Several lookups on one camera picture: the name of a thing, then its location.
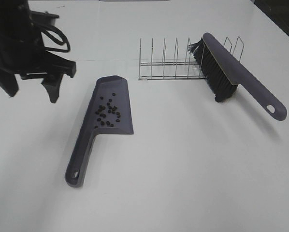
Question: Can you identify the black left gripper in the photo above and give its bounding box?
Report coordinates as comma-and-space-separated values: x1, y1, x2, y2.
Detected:
0, 43, 76, 103

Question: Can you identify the purple dustpan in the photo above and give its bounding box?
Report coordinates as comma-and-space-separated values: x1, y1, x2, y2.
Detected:
65, 75, 134, 188

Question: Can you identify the pile of coffee beans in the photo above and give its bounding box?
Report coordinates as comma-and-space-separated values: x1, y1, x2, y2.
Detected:
93, 92, 121, 129

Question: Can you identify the purple hand brush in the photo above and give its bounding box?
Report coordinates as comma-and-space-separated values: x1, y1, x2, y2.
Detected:
188, 32, 287, 121

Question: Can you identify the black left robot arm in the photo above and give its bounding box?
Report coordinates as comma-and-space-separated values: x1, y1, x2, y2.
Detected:
0, 0, 76, 103

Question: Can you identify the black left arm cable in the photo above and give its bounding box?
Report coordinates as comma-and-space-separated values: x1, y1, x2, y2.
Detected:
30, 21, 71, 54

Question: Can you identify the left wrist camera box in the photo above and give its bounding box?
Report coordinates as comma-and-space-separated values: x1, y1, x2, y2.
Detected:
30, 11, 59, 26

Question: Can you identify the metal wire rack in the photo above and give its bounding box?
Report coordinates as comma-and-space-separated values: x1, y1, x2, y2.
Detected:
137, 36, 245, 81

